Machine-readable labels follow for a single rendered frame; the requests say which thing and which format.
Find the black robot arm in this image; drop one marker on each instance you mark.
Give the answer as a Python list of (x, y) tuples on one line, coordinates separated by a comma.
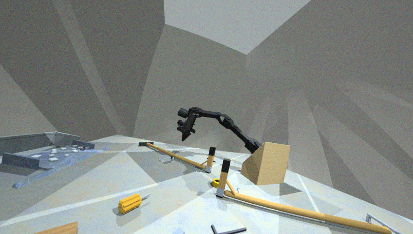
[(250, 143)]

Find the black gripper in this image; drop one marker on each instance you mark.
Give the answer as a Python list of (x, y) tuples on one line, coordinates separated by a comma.
[(186, 129)]

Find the yellow ring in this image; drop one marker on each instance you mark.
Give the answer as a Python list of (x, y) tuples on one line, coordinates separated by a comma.
[(215, 182)]

